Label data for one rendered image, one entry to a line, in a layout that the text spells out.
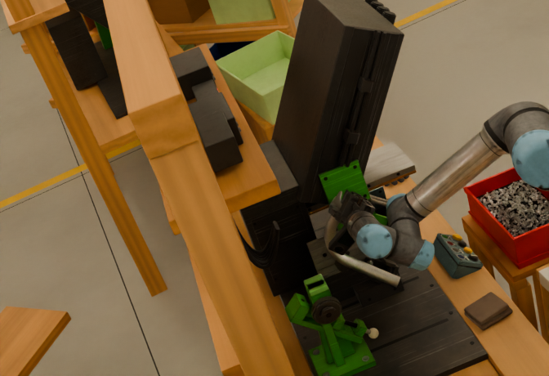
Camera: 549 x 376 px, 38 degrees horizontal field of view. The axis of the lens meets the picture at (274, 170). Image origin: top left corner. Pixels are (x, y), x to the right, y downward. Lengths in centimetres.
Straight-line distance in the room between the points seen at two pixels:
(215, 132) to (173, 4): 341
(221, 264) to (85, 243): 339
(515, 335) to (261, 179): 80
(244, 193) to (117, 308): 255
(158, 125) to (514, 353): 117
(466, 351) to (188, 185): 102
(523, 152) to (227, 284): 70
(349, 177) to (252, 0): 270
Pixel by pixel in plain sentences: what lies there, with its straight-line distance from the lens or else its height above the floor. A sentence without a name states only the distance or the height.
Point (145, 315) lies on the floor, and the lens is 409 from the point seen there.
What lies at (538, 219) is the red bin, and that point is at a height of 87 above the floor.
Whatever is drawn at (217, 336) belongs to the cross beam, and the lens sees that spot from 182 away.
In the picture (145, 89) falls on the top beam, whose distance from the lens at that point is 134.
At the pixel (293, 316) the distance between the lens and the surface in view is 202.
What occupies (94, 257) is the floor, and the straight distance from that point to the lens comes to 467.
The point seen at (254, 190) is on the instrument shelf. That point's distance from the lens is 174.
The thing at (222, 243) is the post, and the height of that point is 164.
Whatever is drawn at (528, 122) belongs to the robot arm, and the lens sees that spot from 183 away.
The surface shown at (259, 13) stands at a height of 77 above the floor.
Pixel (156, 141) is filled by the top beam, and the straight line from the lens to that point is 131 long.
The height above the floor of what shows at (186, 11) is 81.
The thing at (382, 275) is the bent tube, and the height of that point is 101.
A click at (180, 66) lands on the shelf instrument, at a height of 161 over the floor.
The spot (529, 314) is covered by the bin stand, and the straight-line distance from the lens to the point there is 259.
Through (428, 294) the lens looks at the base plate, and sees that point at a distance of 230.
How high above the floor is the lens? 246
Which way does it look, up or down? 31 degrees down
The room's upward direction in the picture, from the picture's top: 19 degrees counter-clockwise
